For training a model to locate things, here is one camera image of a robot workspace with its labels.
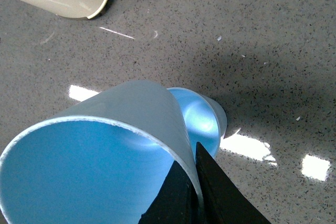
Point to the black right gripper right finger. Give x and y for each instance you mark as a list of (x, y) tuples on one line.
[(223, 202)]

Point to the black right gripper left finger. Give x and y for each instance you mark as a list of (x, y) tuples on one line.
[(176, 201)]

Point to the light blue plastic cup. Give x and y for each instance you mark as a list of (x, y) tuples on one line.
[(103, 160)]

